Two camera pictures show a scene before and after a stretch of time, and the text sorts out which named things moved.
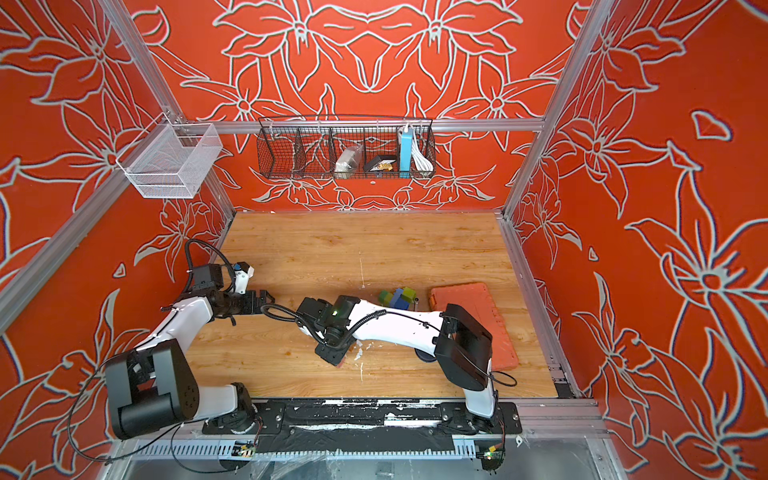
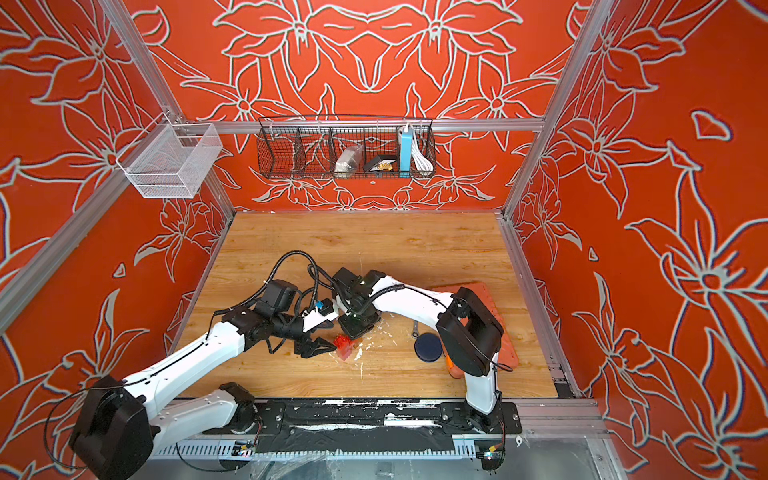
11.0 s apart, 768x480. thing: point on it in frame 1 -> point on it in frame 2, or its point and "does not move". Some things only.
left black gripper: [248, 309] -> [318, 348]
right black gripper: [332, 359] -> [358, 324]
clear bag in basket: [350, 159] does not move
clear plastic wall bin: [171, 160] does not move
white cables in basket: [421, 161] does not move
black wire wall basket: [346, 147] does not move
